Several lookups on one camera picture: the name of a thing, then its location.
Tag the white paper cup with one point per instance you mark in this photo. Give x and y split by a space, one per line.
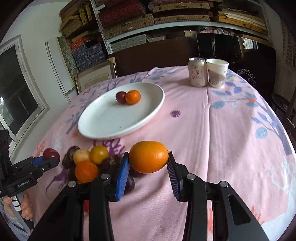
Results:
217 72

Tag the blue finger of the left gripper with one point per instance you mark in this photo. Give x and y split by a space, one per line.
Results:
37 161

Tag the small red cherry tomato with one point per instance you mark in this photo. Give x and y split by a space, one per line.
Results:
86 206

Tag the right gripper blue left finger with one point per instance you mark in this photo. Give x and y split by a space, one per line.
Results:
122 176

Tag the blue patterned boxes stack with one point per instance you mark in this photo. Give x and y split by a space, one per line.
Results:
87 53

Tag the orange mandarin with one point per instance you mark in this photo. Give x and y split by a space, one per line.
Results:
86 171
132 97

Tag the dark wooden chair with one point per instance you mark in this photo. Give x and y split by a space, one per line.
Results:
288 110

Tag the large oval orange kumquat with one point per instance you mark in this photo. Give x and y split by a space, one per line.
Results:
148 156

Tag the dark wooden cabinet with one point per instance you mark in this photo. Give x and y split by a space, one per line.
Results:
165 53

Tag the window with white frame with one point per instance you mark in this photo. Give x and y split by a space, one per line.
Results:
22 104

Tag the metal storage shelf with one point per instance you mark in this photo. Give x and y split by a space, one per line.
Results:
118 20

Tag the pink patterned tablecloth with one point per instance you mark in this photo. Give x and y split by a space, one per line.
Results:
229 134

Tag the small red plum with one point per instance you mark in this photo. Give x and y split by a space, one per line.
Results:
120 97

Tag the white oval plate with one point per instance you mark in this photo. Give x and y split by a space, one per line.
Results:
106 119

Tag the white beverage can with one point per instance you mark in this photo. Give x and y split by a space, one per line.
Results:
198 73

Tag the yellow-orange round fruit top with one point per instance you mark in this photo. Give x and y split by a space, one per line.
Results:
98 154

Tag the person left hand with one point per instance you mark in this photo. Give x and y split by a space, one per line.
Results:
26 206

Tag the large red plum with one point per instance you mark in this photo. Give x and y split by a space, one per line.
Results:
50 153

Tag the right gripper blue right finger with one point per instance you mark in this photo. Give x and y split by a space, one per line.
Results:
175 176

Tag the pale yellow round fruit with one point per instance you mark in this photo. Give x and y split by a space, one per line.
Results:
81 155

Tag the cardboard framed box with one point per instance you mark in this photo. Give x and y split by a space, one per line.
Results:
96 74

